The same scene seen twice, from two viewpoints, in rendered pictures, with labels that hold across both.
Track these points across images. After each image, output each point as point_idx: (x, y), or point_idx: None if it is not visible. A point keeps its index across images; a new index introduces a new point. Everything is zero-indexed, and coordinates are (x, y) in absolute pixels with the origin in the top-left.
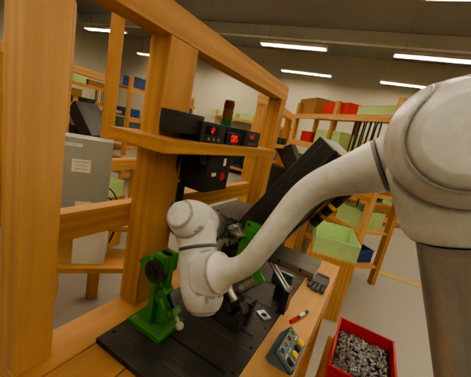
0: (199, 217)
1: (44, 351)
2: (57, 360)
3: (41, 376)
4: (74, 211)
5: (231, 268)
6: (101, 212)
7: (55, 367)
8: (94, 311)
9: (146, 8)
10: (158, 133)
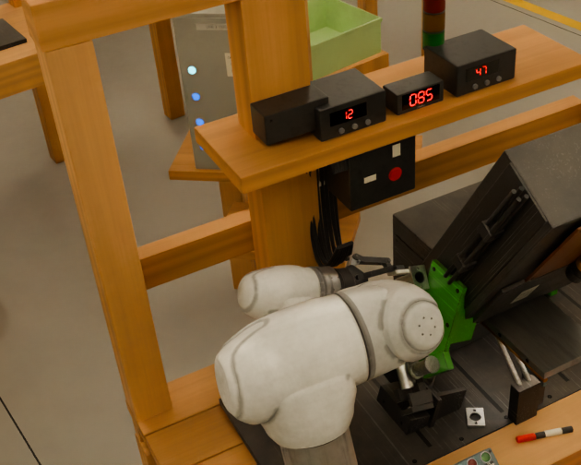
0: (267, 300)
1: (162, 402)
2: (177, 415)
3: (160, 428)
4: (169, 247)
5: None
6: (206, 242)
7: (174, 423)
8: None
9: (186, 2)
10: (254, 137)
